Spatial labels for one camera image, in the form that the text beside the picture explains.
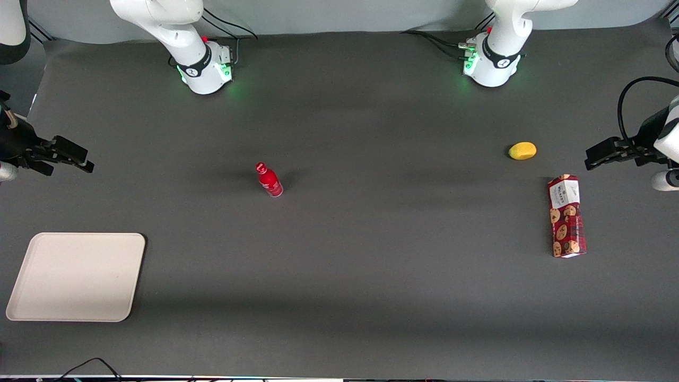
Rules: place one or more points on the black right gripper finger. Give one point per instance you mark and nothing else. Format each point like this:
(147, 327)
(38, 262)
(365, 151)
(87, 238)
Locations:
(68, 149)
(40, 166)

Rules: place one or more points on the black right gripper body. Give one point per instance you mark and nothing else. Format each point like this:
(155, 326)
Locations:
(17, 142)

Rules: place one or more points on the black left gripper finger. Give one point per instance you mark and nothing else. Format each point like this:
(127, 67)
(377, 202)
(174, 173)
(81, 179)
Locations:
(645, 159)
(604, 153)

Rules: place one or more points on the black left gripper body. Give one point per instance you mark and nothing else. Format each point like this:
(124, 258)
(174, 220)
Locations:
(643, 139)

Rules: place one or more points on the red coke bottle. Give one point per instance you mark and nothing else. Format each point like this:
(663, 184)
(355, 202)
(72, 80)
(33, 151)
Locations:
(269, 181)

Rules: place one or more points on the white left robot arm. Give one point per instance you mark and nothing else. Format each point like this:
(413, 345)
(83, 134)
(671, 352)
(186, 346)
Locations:
(497, 59)

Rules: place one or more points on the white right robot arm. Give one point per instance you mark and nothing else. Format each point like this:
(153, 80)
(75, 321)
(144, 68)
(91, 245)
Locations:
(197, 59)

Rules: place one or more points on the beige plastic tray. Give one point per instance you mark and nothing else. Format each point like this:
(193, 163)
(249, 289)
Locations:
(77, 277)

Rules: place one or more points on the red cookie box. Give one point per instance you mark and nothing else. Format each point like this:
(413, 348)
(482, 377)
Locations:
(566, 216)

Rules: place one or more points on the yellow lemon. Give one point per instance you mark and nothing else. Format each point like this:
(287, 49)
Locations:
(522, 150)

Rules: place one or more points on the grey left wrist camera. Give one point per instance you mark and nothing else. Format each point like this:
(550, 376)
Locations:
(665, 180)

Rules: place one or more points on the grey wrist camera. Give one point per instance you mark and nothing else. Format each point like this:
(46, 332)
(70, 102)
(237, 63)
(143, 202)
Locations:
(665, 180)
(6, 172)

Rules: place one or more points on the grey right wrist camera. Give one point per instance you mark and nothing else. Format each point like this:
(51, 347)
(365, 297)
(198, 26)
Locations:
(6, 172)

